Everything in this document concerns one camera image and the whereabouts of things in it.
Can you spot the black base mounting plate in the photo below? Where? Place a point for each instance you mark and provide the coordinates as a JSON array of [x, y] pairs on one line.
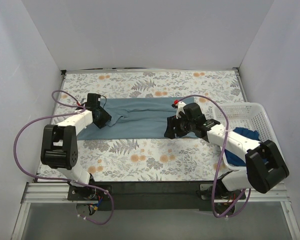
[[158, 195]]

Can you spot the dark blue t shirt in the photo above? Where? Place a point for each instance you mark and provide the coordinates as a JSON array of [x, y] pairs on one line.
[[239, 141]]

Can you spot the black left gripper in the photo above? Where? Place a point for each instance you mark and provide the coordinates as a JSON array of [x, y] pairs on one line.
[[104, 119]]

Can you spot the white plastic laundry basket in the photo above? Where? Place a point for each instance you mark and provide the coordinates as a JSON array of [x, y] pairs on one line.
[[249, 115]]

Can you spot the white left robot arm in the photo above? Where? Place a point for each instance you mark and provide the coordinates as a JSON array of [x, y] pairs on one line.
[[59, 148]]

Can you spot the light blue t shirt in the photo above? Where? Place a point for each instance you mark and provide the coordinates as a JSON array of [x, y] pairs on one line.
[[132, 118]]

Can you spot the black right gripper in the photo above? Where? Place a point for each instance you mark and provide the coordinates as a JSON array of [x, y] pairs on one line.
[[176, 126]]

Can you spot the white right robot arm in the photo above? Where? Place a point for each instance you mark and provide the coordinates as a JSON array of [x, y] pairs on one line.
[[264, 164]]

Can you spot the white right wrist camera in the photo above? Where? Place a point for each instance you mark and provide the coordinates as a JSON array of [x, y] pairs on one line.
[[179, 106]]

